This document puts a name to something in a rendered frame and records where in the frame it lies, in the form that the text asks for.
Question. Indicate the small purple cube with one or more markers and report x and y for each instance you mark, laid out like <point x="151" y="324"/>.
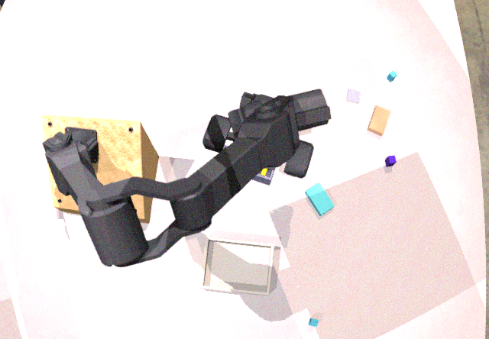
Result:
<point x="390" y="161"/>

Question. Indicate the small light blue block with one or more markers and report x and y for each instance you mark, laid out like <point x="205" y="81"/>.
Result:
<point x="313" y="322"/>

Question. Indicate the small cyan cube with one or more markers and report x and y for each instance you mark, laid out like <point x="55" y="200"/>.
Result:
<point x="391" y="76"/>

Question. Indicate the light blue rectangular block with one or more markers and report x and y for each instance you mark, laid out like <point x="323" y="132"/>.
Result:
<point x="319" y="199"/>

